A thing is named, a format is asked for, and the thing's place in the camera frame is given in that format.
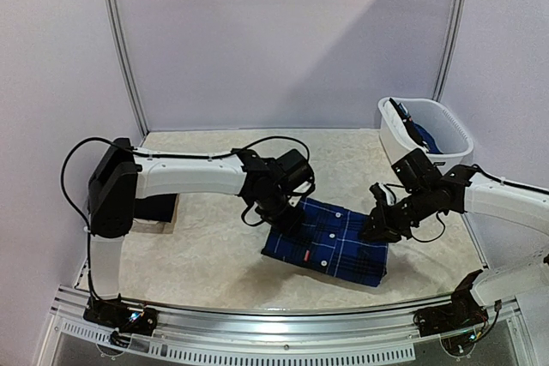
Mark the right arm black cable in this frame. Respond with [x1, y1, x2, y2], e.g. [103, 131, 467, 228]
[377, 163, 549, 243]

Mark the white towel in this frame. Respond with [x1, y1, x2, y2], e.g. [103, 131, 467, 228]
[380, 98, 420, 149]

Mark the wall metal profile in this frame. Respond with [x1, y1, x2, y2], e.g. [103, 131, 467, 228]
[105, 0, 149, 137]
[431, 0, 465, 102]

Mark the left wall metal profile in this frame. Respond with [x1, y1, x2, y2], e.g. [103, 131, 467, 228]
[105, 0, 149, 137]

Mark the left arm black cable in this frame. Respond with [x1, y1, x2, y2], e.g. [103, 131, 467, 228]
[60, 135, 311, 298]

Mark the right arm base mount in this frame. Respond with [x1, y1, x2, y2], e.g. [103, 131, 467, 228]
[413, 270, 503, 343]

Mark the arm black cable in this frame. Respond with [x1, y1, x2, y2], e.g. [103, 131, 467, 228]
[377, 163, 549, 243]
[60, 135, 311, 298]

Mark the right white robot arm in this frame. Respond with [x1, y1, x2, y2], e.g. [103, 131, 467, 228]
[359, 149, 548, 328]

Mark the white laundry basket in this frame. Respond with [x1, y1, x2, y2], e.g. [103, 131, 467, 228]
[377, 97, 474, 173]

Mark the aluminium front rail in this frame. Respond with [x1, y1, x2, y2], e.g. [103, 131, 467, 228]
[49, 284, 521, 341]

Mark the blue plaid shirt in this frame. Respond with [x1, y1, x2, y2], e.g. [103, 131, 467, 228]
[261, 198, 389, 287]

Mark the black garment in basket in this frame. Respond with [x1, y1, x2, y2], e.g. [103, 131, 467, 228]
[388, 98, 442, 154]

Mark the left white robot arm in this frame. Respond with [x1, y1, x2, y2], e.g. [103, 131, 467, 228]
[87, 138, 316, 327]

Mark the black t-shirt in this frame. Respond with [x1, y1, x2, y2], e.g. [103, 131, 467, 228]
[87, 192, 178, 224]

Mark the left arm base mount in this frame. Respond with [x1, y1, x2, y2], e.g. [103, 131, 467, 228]
[83, 292, 160, 336]

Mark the perforated metal front panel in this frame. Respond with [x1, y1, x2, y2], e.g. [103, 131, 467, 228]
[40, 319, 417, 365]

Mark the right wall metal profile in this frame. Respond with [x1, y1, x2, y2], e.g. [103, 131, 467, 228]
[431, 0, 465, 102]

